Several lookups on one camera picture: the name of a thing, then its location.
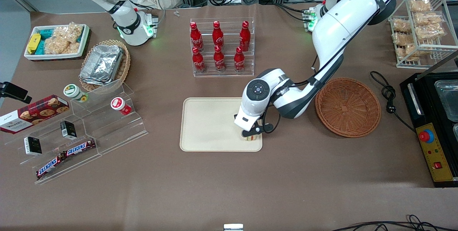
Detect clear acrylic bottle rack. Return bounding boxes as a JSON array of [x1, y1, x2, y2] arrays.
[[190, 18, 255, 78]]

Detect black clamp device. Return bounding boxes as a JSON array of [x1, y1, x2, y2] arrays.
[[0, 82, 33, 104]]

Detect black power cable with plug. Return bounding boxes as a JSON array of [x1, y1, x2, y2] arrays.
[[370, 71, 417, 133]]

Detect stack of foil containers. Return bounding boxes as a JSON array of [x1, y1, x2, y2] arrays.
[[79, 45, 124, 86]]

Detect small black white box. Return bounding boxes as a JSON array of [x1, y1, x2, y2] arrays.
[[60, 120, 77, 140], [24, 136, 43, 157]]

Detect red emergency stop button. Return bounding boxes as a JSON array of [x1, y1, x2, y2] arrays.
[[419, 129, 435, 143]]

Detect beige plastic tray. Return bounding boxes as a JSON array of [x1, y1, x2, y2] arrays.
[[180, 97, 263, 152]]

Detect white rectangular snack bin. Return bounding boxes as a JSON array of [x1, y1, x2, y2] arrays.
[[24, 24, 91, 62]]

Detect clear acrylic step display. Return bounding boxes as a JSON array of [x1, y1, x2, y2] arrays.
[[4, 79, 149, 185]]

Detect clear bag of fried snacks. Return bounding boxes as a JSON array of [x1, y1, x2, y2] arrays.
[[395, 44, 418, 62], [393, 32, 415, 47], [414, 11, 443, 27], [415, 23, 446, 42], [408, 0, 433, 12], [392, 19, 412, 33]]

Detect Snickers chocolate bar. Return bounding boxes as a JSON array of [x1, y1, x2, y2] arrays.
[[36, 153, 67, 180], [64, 139, 97, 158]]

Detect teal snack pack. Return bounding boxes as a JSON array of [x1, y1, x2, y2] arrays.
[[36, 29, 55, 56]]

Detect yellow snack pack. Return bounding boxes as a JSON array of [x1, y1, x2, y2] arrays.
[[27, 33, 42, 54]]

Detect round brown wicker basket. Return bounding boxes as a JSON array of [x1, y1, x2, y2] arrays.
[[315, 77, 381, 138]]

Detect yellow control panel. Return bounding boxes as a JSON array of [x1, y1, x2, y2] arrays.
[[415, 123, 455, 183]]

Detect white wire rack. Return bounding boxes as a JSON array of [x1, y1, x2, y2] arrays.
[[388, 0, 458, 69]]

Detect foil trays in basket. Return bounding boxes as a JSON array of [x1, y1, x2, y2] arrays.
[[79, 39, 131, 92]]

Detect red cola bottle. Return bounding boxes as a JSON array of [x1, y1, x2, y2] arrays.
[[192, 47, 206, 73], [239, 21, 251, 52], [213, 45, 226, 73], [190, 21, 204, 53], [212, 21, 225, 50], [234, 47, 246, 73]]

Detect red lid cup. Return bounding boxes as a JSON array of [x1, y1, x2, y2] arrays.
[[110, 97, 132, 116]]

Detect clear bag of rice crackers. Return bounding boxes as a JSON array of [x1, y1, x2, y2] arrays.
[[44, 22, 85, 56]]

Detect black floor cables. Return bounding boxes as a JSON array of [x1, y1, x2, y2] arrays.
[[331, 215, 458, 231]]

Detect red tartan cookie box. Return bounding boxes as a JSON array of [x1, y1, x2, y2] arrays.
[[0, 95, 70, 135]]

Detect black table machine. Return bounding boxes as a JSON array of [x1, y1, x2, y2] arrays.
[[400, 50, 458, 188]]

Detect steel pan insert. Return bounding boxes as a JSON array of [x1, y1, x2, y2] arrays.
[[434, 80, 458, 122]]

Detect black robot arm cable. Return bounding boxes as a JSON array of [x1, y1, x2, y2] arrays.
[[263, 0, 381, 134]]

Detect green lid cup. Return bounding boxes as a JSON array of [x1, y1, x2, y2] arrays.
[[63, 84, 89, 104]]

